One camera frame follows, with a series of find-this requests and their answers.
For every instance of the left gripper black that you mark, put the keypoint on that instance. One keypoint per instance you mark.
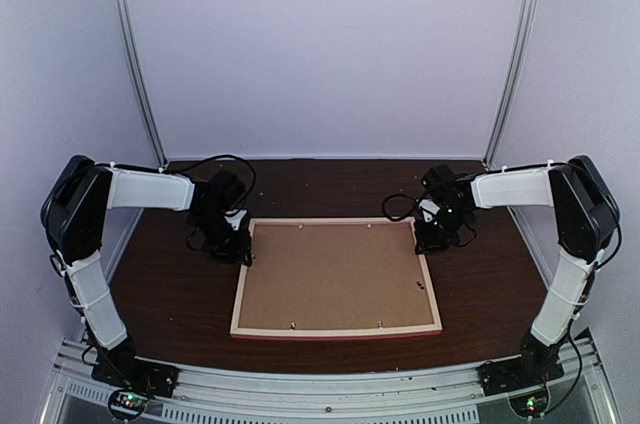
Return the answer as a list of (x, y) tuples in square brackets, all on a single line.
[(237, 252)]

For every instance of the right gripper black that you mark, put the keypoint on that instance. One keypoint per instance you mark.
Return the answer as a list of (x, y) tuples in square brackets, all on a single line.
[(426, 243)]

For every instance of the brown backing board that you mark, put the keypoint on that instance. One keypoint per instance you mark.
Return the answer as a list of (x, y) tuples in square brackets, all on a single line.
[(335, 276)]

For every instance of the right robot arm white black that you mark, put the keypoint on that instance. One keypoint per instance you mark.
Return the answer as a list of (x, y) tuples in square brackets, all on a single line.
[(573, 194)]

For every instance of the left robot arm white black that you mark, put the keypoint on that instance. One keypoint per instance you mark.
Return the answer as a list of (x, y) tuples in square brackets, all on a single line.
[(73, 217)]

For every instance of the left circuit board with leds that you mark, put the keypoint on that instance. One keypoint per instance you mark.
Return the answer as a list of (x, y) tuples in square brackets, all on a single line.
[(125, 404)]

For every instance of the circuit board with leds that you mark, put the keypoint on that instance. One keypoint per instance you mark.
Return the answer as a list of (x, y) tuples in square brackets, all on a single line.
[(125, 404), (530, 405)]

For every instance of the right circuit board with leds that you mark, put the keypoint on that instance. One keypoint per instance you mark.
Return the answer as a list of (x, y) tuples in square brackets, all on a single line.
[(530, 405)]

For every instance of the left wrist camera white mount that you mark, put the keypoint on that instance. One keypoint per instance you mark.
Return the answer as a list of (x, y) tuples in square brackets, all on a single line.
[(235, 218)]

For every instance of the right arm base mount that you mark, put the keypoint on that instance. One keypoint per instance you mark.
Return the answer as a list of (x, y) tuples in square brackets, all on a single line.
[(536, 365)]

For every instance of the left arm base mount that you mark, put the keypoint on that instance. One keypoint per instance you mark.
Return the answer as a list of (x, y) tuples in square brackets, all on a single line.
[(122, 367)]

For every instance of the right aluminium corner post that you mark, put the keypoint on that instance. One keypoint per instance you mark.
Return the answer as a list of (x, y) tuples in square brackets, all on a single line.
[(524, 27)]

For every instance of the aluminium corner post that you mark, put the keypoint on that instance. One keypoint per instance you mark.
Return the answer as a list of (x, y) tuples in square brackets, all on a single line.
[(524, 27), (138, 82)]

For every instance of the left aluminium corner post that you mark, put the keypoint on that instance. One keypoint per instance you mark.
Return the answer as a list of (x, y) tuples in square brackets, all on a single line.
[(138, 82)]

